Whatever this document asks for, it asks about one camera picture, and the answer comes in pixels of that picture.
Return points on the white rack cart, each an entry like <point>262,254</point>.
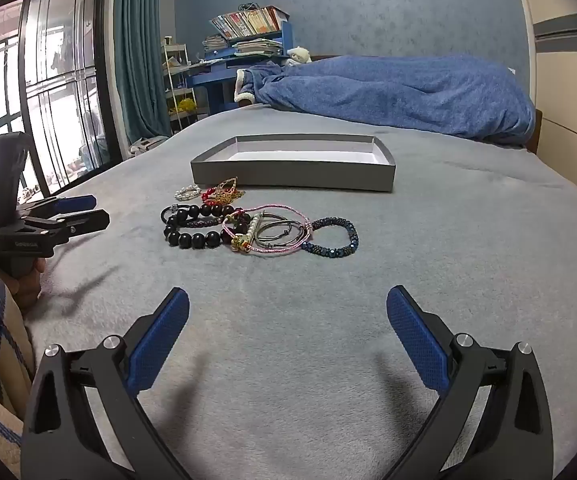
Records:
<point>178,60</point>

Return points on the person's left hand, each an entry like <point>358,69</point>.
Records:
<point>29,285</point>

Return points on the row of books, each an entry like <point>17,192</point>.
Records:
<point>248,20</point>

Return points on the black framed window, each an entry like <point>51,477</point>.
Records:
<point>103,70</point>

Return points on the teal curtain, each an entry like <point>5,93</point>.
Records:
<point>138,50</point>

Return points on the stack of papers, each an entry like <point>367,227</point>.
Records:
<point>256,47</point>

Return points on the blue blanket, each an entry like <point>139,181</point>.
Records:
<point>393,90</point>

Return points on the grey bag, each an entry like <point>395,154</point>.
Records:
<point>146,145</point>

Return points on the beige wardrobe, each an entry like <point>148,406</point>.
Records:
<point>568,85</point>

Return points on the silver bangle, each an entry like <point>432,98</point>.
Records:
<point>281,239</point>
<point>267,218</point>

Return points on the yellow item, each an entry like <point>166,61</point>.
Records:
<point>186,105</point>

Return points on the wooden bed frame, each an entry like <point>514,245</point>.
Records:
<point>534,132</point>

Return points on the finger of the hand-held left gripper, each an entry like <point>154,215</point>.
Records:
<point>88,221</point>
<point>76,203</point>

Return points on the pearl bar hair clip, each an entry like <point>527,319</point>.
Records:
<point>253,227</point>

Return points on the grey cardboard box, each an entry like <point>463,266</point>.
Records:
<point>293,175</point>

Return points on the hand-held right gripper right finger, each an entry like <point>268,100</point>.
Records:
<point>418,340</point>

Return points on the blue shelf with books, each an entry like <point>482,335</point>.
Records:
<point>213,77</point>

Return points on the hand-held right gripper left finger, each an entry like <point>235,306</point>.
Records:
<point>161,340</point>

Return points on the white stuffed toy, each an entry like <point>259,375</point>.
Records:
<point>298,55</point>

